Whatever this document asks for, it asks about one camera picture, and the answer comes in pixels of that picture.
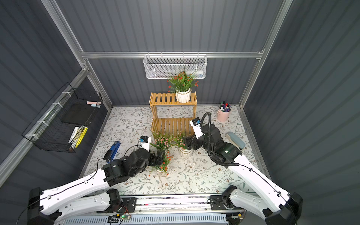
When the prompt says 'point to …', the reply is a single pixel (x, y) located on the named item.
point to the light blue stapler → (236, 140)
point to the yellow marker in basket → (81, 136)
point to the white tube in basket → (73, 134)
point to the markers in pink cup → (225, 107)
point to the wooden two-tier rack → (170, 125)
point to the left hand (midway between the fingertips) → (158, 153)
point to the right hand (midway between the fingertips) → (193, 133)
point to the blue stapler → (110, 154)
